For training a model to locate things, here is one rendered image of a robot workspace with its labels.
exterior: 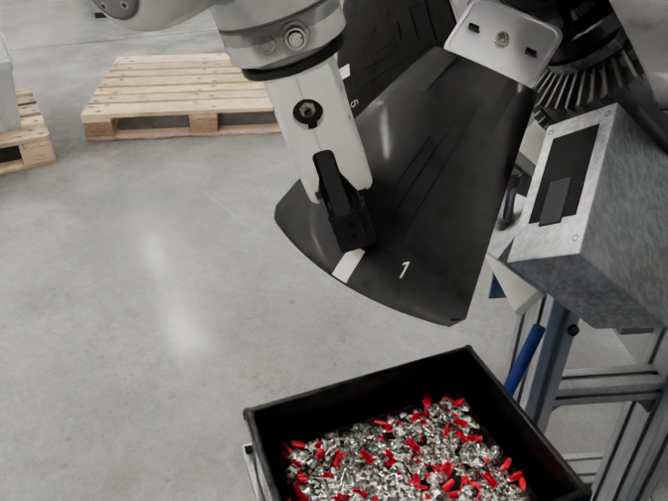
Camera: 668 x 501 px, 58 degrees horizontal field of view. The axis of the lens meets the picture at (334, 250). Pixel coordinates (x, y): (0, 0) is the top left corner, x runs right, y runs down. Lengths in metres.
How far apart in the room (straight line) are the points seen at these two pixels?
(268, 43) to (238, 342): 1.54
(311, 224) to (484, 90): 0.19
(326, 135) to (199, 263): 1.85
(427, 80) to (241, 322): 1.48
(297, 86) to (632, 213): 0.30
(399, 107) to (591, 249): 0.21
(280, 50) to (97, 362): 1.60
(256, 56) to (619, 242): 0.32
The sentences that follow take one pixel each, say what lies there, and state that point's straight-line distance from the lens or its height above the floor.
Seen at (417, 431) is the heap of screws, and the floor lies 0.85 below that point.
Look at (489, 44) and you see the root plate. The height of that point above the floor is 1.12.
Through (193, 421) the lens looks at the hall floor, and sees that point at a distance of 1.69.
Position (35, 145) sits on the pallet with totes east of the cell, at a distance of 3.14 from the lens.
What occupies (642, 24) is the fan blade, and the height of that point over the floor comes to 1.19.
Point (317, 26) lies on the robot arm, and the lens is 0.40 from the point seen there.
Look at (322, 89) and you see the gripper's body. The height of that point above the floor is 1.13.
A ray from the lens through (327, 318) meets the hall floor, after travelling 1.94.
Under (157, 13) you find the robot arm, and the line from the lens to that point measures 0.35.
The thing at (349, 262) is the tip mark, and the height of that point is 0.96.
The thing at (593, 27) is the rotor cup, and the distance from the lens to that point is 0.60.
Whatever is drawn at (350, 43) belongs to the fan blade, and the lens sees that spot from 0.86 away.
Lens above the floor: 1.27
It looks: 34 degrees down
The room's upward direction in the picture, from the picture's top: straight up
